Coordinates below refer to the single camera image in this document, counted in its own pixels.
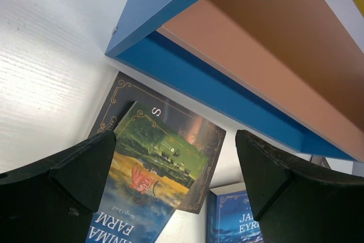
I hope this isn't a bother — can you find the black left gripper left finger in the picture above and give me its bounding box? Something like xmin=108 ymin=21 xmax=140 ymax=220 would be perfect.
xmin=1 ymin=130 xmax=116 ymax=242

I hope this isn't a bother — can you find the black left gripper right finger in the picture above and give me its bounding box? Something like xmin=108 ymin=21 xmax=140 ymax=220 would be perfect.
xmin=235 ymin=130 xmax=363 ymax=242

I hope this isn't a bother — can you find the Animal Farm book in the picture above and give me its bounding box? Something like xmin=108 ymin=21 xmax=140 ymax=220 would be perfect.
xmin=86 ymin=102 xmax=207 ymax=242

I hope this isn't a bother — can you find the A Tale of Two Cities book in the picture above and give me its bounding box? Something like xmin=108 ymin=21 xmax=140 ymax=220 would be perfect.
xmin=89 ymin=72 xmax=226 ymax=214

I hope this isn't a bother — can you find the blue and yellow bookshelf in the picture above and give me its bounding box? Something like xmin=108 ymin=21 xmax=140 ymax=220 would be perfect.
xmin=105 ymin=0 xmax=363 ymax=161

